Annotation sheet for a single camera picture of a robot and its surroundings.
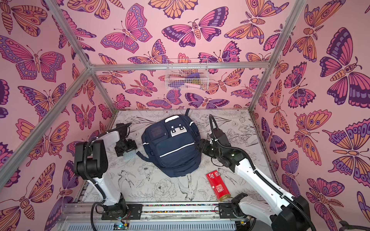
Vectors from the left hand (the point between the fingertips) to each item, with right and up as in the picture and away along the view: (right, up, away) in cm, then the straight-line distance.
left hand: (132, 149), depth 98 cm
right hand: (+45, +6, -21) cm, 50 cm away
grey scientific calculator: (-1, -3, -5) cm, 6 cm away
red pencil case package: (+57, -19, -18) cm, 63 cm away
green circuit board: (+4, -34, -26) cm, 43 cm away
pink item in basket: (+40, +41, -12) cm, 58 cm away
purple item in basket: (+42, +50, -3) cm, 65 cm away
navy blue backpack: (+29, +5, -7) cm, 30 cm away
